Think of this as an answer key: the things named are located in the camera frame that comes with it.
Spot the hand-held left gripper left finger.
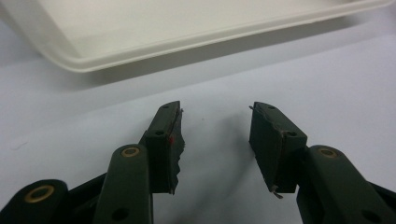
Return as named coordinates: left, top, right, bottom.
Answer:
left=92, top=100, right=187, bottom=224

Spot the white plastic tray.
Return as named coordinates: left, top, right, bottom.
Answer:
left=0, top=0, right=396, bottom=75

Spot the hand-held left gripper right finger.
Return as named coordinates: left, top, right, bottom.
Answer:
left=248, top=101, right=396, bottom=224

